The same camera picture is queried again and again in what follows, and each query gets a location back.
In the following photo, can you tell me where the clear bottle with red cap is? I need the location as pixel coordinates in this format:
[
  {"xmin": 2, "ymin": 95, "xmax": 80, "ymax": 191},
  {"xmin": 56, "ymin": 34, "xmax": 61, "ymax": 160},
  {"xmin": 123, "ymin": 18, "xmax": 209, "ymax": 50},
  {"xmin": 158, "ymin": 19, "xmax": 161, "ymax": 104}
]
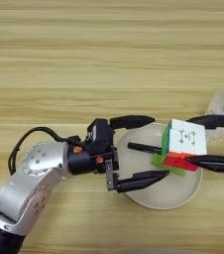
[{"xmin": 205, "ymin": 77, "xmax": 224, "ymax": 142}]

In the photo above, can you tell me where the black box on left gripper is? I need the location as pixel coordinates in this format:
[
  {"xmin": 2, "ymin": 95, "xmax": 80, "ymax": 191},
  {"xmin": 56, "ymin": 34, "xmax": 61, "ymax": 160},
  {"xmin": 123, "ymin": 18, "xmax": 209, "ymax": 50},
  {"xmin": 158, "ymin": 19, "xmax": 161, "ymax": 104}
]
[{"xmin": 85, "ymin": 118, "xmax": 114, "ymax": 156}]

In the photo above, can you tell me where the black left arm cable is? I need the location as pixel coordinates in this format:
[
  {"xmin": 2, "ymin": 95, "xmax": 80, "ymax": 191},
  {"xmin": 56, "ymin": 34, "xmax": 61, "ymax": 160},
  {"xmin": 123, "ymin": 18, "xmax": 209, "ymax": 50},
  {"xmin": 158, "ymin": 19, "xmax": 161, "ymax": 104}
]
[{"xmin": 7, "ymin": 126, "xmax": 85, "ymax": 177}]

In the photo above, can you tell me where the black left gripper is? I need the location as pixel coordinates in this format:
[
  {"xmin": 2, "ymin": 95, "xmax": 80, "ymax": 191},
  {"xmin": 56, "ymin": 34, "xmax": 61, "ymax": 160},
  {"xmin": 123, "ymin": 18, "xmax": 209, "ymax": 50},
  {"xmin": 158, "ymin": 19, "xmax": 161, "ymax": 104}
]
[{"xmin": 66, "ymin": 114, "xmax": 170, "ymax": 193}]

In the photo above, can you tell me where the round beige plate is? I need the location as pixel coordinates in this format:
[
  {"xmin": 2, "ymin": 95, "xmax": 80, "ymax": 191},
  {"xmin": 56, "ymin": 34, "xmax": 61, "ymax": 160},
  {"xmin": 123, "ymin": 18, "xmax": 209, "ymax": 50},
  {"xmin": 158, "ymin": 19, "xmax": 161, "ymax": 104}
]
[{"xmin": 114, "ymin": 122, "xmax": 204, "ymax": 211}]

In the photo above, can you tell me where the green rectangular block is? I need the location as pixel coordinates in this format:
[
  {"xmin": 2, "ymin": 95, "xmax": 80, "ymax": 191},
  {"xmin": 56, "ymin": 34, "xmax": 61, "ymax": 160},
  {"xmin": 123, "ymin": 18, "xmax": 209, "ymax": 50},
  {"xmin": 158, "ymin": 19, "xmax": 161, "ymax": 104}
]
[{"xmin": 151, "ymin": 153, "xmax": 187, "ymax": 177}]

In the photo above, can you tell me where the colourful puzzle cube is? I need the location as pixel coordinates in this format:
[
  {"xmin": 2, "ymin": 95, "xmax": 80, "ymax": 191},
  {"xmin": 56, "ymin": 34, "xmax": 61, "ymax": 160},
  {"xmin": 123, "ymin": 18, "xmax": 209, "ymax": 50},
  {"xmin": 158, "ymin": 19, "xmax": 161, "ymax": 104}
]
[{"xmin": 161, "ymin": 118, "xmax": 208, "ymax": 173}]

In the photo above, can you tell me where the black marker pen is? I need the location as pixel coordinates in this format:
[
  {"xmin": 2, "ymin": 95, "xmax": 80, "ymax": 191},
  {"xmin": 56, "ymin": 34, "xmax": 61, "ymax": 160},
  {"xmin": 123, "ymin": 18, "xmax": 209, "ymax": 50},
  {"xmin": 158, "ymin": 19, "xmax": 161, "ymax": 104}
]
[{"xmin": 127, "ymin": 142, "xmax": 165, "ymax": 156}]

